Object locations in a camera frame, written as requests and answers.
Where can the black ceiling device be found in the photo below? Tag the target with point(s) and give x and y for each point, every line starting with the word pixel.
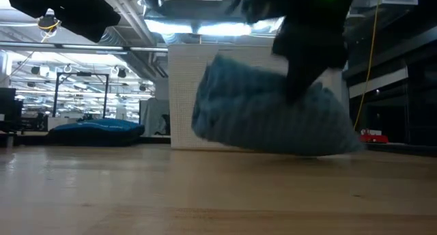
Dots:
pixel 48 23

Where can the white mesh basket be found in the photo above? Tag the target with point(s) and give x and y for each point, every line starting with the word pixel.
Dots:
pixel 184 91

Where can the dark cabinet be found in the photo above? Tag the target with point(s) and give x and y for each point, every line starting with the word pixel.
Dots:
pixel 420 108

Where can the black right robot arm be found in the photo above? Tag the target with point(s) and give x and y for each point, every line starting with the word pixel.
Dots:
pixel 273 2

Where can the red box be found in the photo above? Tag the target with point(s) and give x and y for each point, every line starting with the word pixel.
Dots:
pixel 373 138

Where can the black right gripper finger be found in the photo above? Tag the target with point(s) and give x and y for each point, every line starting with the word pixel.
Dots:
pixel 302 81

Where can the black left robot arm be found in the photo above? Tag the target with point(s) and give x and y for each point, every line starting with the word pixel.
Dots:
pixel 27 1

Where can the blue patterned cloth pouch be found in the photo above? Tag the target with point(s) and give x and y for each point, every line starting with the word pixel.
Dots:
pixel 259 119

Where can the blue bean bag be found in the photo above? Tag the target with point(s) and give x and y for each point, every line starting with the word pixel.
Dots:
pixel 99 129

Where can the silver overhead rail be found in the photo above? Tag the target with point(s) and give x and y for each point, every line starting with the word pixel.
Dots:
pixel 147 48

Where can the dark monitor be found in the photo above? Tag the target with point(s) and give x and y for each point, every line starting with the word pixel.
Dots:
pixel 8 108

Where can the black metal frame stand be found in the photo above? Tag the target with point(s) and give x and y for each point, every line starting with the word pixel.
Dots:
pixel 55 91

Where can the grey covered object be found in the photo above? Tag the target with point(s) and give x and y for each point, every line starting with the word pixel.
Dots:
pixel 153 115

